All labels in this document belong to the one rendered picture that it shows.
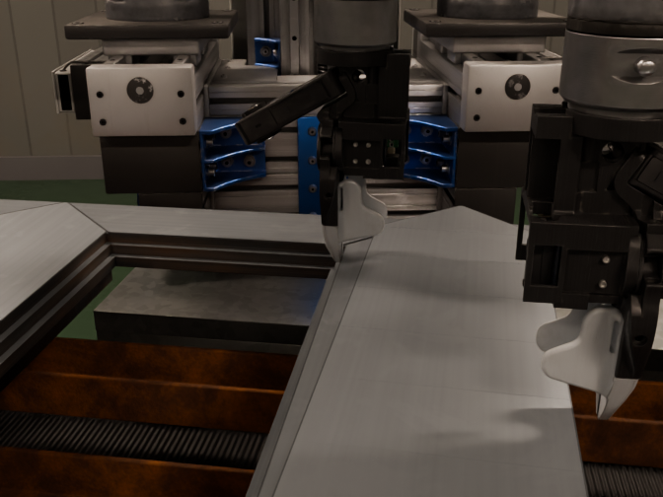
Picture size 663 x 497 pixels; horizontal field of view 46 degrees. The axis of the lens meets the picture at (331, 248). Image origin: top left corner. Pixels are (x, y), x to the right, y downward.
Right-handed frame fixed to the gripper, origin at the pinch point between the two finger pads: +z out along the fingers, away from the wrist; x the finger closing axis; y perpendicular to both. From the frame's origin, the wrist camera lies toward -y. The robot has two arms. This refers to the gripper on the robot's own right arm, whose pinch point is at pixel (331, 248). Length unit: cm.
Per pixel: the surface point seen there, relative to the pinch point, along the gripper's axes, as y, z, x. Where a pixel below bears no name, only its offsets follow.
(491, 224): 16.5, 0.5, 11.3
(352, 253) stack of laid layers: 2.1, 0.8, 0.7
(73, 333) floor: -100, 86, 129
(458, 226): 12.8, 0.5, 10.1
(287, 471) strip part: 2.5, 0.6, -34.6
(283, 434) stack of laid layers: 1.4, 0.7, -30.8
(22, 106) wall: -196, 49, 283
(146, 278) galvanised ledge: -31.7, 17.8, 27.6
